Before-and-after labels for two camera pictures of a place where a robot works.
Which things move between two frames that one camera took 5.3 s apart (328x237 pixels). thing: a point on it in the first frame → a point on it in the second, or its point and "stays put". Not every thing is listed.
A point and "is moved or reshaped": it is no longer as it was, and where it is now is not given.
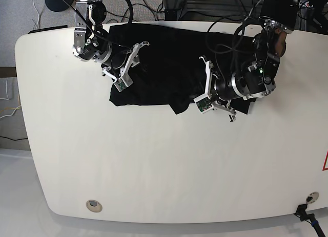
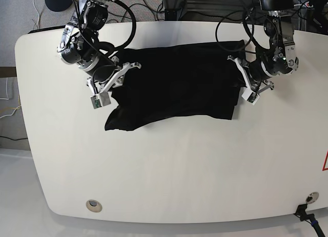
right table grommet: x=315 y=195 stays put
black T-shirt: x=172 y=58 is moved or reshaped
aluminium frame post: x=172 y=4 stays put
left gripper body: x=122 y=61 → x=104 y=73
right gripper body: x=218 y=100 → x=255 y=74
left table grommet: x=94 y=206 stays put
